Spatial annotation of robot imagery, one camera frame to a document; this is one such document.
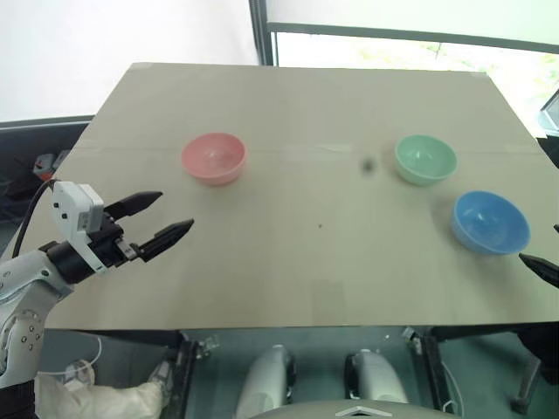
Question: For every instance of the dark window frame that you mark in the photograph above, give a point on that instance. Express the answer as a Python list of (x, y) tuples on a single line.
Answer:
[(266, 35)]

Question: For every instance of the pink red bowl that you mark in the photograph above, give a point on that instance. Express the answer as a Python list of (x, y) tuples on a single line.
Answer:
[(214, 158)]

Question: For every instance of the black table leg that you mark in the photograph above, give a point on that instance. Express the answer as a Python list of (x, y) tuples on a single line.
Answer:
[(185, 375), (434, 371)]

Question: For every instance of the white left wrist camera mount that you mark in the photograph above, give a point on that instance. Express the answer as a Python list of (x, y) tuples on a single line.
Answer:
[(72, 207)]

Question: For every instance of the grey robot torso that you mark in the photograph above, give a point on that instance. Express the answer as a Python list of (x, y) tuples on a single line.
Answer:
[(354, 411)]

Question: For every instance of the green bowl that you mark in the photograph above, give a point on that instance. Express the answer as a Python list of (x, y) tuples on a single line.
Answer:
[(425, 158)]

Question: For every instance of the blue bowl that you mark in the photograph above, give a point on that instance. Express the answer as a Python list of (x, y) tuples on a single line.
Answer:
[(491, 221)]

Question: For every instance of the red and white tool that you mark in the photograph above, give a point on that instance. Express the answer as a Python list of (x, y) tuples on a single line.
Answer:
[(46, 162)]

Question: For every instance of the silver left robot leg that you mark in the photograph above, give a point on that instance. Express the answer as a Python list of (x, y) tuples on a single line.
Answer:
[(266, 384)]

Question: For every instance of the dark metal stand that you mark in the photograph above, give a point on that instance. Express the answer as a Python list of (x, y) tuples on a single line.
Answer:
[(527, 384)]

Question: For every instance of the silver right robot leg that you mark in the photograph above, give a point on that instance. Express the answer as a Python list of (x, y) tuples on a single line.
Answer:
[(377, 377)]

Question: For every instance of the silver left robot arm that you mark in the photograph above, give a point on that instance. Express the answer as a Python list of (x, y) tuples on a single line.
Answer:
[(22, 279)]

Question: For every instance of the silver robot leg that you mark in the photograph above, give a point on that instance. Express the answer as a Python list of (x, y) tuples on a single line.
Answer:
[(377, 377), (266, 384)]

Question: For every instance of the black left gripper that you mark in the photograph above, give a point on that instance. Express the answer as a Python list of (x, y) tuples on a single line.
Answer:
[(106, 244)]

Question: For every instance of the white cloth bag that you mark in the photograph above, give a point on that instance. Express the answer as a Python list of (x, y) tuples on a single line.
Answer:
[(96, 399)]

